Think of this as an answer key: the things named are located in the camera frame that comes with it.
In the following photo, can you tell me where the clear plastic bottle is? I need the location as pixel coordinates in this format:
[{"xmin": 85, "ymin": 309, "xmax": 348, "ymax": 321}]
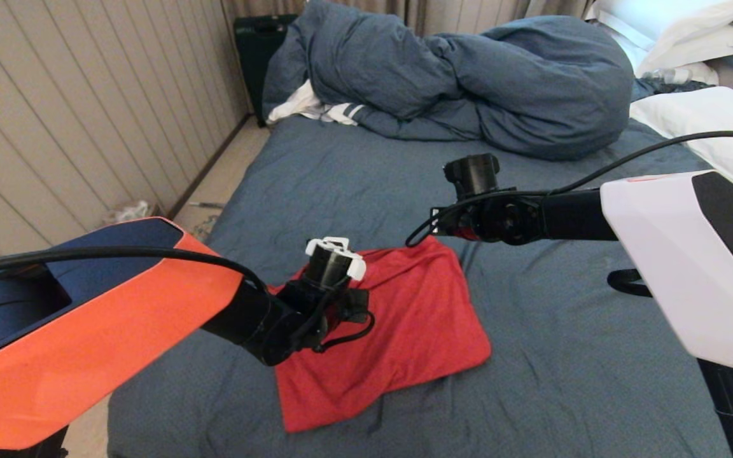
[{"xmin": 640, "ymin": 69, "xmax": 692, "ymax": 87}]

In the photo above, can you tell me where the black suitcase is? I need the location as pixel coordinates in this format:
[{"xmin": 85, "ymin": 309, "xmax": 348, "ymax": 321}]
[{"xmin": 233, "ymin": 15, "xmax": 299, "ymax": 128}]

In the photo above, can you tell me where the black hanging strap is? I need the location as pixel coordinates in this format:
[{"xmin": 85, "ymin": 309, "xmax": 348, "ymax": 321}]
[{"xmin": 607, "ymin": 268, "xmax": 653, "ymax": 298}]

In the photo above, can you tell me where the brown trash bin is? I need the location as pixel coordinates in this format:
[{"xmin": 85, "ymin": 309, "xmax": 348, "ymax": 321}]
[{"xmin": 104, "ymin": 201, "xmax": 167, "ymax": 225}]

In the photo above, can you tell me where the white striped garment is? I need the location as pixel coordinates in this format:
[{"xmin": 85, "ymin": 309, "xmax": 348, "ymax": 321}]
[{"xmin": 267, "ymin": 80, "xmax": 365, "ymax": 127}]

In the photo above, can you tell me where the large white pillow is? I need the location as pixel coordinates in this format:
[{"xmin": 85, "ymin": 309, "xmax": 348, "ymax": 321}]
[{"xmin": 629, "ymin": 87, "xmax": 733, "ymax": 214}]

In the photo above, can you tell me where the crumpled blue-grey duvet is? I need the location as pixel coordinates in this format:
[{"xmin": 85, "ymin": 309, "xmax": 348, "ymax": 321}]
[{"xmin": 263, "ymin": 0, "xmax": 633, "ymax": 162}]

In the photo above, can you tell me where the red T-shirt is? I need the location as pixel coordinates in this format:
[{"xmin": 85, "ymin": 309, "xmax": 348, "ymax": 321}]
[{"xmin": 269, "ymin": 235, "xmax": 493, "ymax": 433}]

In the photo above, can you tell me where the clear plastic bin bag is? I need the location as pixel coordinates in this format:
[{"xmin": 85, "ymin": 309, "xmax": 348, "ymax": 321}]
[{"xmin": 107, "ymin": 201, "xmax": 150, "ymax": 223}]

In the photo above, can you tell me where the blue-grey bed sheet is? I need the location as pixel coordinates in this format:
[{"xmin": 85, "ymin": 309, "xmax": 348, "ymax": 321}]
[{"xmin": 107, "ymin": 114, "xmax": 733, "ymax": 458}]

